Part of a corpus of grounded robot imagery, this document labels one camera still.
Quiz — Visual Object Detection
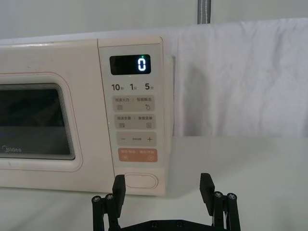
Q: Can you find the white table cloth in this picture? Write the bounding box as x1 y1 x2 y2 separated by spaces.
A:
0 135 308 231

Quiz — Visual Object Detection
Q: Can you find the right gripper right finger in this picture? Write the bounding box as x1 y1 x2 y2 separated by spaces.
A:
200 172 241 231

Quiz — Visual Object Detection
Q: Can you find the white curtain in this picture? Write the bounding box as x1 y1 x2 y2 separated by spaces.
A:
168 17 308 138

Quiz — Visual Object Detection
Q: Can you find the grey striped post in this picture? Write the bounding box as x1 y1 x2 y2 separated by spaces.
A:
197 0 213 25

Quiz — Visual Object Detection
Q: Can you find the cream microwave oven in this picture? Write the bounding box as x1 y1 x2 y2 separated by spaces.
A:
0 36 177 196

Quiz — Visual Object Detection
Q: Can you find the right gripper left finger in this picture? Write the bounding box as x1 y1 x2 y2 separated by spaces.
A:
91 175 127 231

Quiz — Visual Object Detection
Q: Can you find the oven control panel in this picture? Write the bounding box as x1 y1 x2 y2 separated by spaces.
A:
97 36 173 196

